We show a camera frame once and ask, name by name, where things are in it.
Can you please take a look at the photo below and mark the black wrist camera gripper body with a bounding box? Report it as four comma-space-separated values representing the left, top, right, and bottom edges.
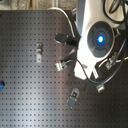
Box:
55, 33, 79, 46

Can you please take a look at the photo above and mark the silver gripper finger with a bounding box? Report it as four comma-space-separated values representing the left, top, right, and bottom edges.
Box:
55, 61, 65, 70
67, 88, 80, 108

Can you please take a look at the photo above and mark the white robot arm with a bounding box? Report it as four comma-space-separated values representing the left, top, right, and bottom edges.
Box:
55, 0, 128, 91

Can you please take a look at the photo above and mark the black perforated breadboard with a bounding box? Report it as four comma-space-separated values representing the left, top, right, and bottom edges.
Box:
0, 10, 128, 128

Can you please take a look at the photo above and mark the silver connector right upper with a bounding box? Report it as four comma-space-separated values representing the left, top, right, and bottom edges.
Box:
105, 58, 116, 70

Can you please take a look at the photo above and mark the blue object at edge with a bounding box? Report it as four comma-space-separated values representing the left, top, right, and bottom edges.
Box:
0, 80, 5, 90

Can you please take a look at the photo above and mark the metal cable clip fixture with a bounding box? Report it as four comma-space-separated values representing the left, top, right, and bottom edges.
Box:
36, 42, 43, 63

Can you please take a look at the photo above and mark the grey cable connector plug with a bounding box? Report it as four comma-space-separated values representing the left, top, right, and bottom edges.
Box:
96, 84, 105, 93

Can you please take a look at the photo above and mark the black cable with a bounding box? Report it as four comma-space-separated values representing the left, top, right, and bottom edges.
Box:
61, 39, 128, 88

